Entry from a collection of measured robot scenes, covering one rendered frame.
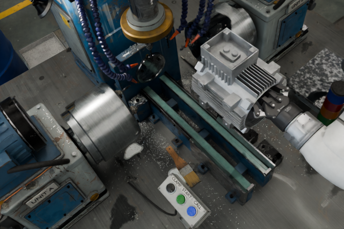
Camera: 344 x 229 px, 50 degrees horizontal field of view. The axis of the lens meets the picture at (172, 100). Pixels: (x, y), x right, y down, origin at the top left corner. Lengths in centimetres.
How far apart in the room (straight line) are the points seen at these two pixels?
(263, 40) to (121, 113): 69
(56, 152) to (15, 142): 16
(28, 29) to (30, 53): 83
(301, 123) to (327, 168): 12
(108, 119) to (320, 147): 69
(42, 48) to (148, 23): 158
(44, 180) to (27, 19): 256
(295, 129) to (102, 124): 64
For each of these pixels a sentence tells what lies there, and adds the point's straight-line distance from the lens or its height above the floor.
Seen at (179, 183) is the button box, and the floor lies 108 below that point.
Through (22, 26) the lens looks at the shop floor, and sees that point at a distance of 359.
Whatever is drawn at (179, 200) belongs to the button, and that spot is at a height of 107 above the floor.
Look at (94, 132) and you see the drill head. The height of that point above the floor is 114.
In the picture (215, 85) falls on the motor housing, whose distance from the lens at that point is 102.
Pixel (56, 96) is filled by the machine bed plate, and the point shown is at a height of 80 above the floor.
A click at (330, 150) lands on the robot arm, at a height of 138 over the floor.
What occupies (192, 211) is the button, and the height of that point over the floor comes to 107.
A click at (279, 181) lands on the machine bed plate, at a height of 80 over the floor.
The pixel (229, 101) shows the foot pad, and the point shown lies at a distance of 98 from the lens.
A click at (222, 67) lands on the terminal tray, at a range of 98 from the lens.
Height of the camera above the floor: 219
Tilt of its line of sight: 56 degrees down
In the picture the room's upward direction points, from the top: 11 degrees counter-clockwise
